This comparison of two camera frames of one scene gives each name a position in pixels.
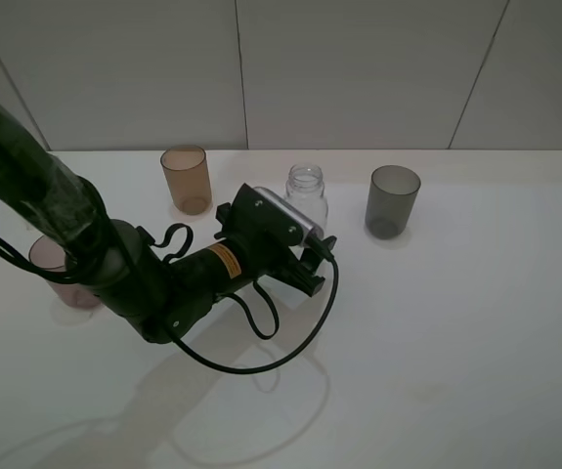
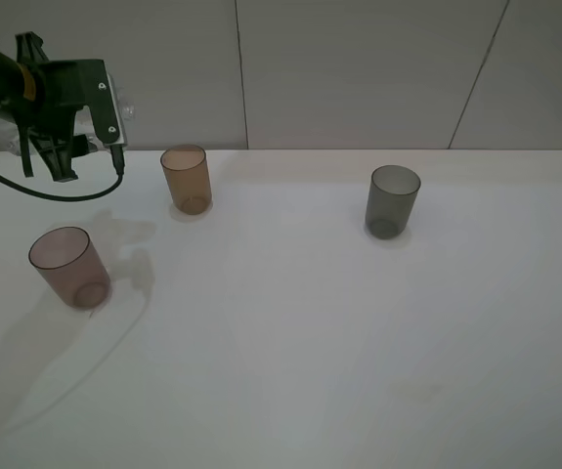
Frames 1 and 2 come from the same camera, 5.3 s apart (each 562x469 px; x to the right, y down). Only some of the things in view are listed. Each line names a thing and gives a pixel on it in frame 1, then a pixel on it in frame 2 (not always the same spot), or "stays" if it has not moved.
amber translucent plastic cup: [186, 170] stays
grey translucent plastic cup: [391, 200] stays
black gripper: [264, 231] to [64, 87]
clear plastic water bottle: [305, 191] to [84, 123]
